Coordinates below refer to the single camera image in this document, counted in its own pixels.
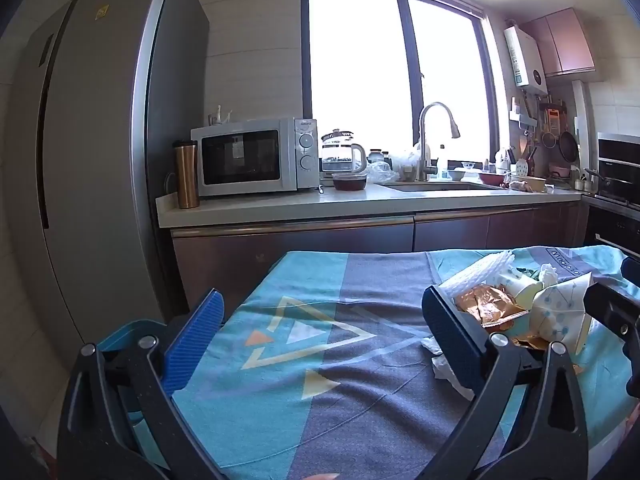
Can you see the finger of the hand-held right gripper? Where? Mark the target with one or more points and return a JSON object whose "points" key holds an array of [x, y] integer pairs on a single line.
{"points": [[632, 270], [612, 310]]}

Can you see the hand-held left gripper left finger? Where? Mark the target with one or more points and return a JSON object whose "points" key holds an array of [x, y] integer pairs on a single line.
{"points": [[200, 330]]}

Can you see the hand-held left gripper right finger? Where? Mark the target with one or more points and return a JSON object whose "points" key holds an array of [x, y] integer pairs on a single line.
{"points": [[450, 335]]}

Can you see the blue dotted paper cup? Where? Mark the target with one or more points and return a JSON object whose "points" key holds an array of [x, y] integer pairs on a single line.
{"points": [[560, 310]]}

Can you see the white foam net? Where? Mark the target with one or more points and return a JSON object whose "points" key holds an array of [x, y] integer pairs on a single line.
{"points": [[475, 270]]}

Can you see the blue plastic bin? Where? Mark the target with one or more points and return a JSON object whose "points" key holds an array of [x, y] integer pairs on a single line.
{"points": [[120, 332]]}

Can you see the green clear candy wrapper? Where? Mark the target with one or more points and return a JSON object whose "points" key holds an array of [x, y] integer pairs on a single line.
{"points": [[527, 273]]}

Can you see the crumpled white tissue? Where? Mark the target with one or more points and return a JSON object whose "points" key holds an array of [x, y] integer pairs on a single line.
{"points": [[440, 365], [548, 274]]}

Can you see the gold foil wrapper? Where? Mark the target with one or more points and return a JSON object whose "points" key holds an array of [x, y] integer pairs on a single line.
{"points": [[487, 305], [530, 342]]}

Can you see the crumpled pale paper cup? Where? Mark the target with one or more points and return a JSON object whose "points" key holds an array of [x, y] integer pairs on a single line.
{"points": [[522, 290]]}

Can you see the steel pot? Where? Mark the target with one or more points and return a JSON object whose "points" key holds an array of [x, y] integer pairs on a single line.
{"points": [[592, 180]]}

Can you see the black built-in oven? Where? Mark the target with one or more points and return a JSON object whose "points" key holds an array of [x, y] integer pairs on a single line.
{"points": [[620, 170]]}

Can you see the printed teal tablecloth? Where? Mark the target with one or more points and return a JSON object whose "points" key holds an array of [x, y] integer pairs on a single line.
{"points": [[350, 310]]}

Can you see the kitchen counter with cabinets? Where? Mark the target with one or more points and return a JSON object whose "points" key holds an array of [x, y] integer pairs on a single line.
{"points": [[300, 240]]}

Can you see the beige bowl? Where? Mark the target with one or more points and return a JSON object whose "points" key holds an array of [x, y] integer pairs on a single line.
{"points": [[529, 183]]}

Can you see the hanging frying pan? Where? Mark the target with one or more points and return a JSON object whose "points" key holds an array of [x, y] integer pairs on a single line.
{"points": [[567, 145]]}

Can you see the kitchen sink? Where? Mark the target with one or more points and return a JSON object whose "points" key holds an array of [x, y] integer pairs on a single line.
{"points": [[440, 186]]}

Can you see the copper travel tumbler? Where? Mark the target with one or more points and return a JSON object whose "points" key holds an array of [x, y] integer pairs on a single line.
{"points": [[186, 175]]}

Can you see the white bowl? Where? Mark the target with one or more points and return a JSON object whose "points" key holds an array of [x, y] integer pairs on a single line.
{"points": [[456, 174]]}

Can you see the dish soap bottle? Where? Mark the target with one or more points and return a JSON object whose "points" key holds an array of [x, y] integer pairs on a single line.
{"points": [[443, 162]]}

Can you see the clear plastic bag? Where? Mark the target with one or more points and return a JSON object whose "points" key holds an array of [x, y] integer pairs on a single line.
{"points": [[384, 171]]}

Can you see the white microwave oven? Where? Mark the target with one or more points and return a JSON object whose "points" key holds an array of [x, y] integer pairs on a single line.
{"points": [[250, 160]]}

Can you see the dark red bowl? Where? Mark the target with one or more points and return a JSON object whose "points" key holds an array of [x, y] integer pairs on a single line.
{"points": [[350, 181]]}

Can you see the steel kitchen faucet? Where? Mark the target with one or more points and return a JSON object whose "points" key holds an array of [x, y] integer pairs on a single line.
{"points": [[424, 150]]}

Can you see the glass electric kettle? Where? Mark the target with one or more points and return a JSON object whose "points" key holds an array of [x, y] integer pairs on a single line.
{"points": [[340, 152]]}

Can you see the white items on microwave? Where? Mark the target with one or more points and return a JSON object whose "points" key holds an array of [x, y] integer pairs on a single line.
{"points": [[219, 116]]}

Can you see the grey refrigerator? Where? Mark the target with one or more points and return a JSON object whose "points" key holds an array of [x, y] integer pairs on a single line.
{"points": [[100, 135]]}

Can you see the white water heater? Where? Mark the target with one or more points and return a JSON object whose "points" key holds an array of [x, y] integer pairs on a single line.
{"points": [[525, 60]]}

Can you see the kitchen window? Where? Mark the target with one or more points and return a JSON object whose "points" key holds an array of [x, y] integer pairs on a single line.
{"points": [[360, 75]]}

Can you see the wall utensil rack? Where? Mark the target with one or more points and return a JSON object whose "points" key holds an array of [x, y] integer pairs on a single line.
{"points": [[537, 120]]}

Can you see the pink wall cabinet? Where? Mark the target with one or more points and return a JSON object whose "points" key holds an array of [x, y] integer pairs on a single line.
{"points": [[565, 42]]}

